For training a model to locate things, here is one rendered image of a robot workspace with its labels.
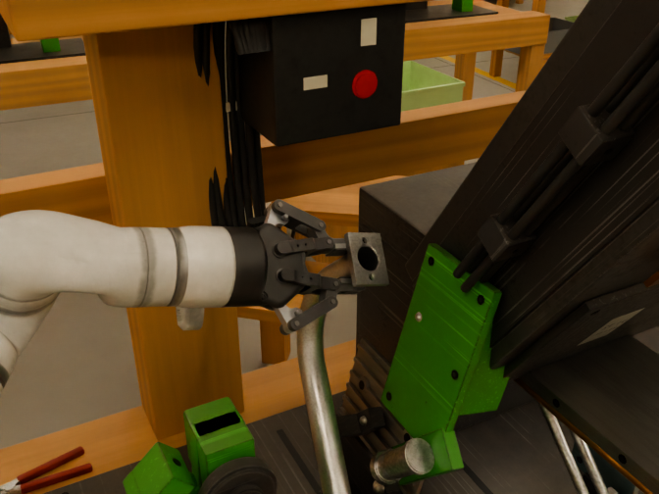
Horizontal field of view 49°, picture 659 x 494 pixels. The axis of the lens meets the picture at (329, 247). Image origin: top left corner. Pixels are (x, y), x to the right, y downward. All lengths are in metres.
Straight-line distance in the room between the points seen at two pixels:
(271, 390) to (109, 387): 1.54
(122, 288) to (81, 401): 2.06
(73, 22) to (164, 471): 0.42
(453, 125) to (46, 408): 1.86
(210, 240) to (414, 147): 0.61
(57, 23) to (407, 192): 0.50
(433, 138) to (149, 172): 0.50
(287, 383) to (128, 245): 0.65
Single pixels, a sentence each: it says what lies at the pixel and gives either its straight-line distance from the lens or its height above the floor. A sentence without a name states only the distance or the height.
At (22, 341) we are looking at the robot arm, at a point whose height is 1.31.
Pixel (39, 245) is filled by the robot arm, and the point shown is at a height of 1.39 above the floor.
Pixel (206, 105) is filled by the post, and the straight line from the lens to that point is 0.91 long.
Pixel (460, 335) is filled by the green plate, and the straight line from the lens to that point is 0.77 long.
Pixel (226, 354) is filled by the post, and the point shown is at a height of 1.00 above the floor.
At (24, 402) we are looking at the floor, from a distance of 2.73.
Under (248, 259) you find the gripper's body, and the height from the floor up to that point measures 1.33.
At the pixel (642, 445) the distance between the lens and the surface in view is 0.81.
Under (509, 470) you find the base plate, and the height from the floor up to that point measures 0.90.
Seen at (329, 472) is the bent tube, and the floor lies 1.07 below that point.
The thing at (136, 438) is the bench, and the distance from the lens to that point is 1.16.
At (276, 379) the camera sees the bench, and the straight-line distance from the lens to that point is 1.23.
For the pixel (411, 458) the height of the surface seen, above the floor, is 1.09.
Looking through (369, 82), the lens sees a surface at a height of 1.41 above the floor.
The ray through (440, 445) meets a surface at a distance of 0.81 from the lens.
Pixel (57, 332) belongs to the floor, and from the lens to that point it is 3.04.
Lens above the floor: 1.65
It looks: 29 degrees down
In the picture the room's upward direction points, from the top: straight up
